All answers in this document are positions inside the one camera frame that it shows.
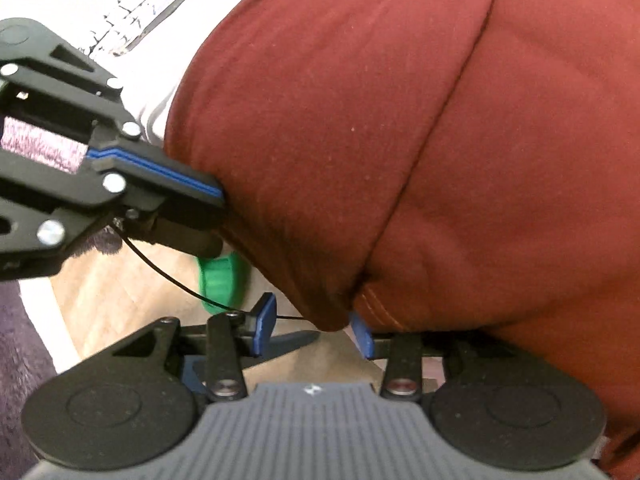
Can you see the purple shaggy rug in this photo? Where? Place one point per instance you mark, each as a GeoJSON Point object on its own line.
{"type": "Point", "coordinates": [20, 360]}

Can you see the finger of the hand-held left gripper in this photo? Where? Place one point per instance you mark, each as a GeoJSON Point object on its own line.
{"type": "Point", "coordinates": [165, 167]}
{"type": "Point", "coordinates": [190, 220]}

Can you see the dark red sweater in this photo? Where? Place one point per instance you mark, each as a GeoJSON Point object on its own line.
{"type": "Point", "coordinates": [400, 135]}

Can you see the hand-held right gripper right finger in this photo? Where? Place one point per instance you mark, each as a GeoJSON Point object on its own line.
{"type": "Point", "coordinates": [362, 337]}

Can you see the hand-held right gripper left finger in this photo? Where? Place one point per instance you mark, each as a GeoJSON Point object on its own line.
{"type": "Point", "coordinates": [265, 322]}

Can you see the green slipper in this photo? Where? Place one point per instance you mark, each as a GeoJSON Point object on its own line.
{"type": "Point", "coordinates": [217, 280]}

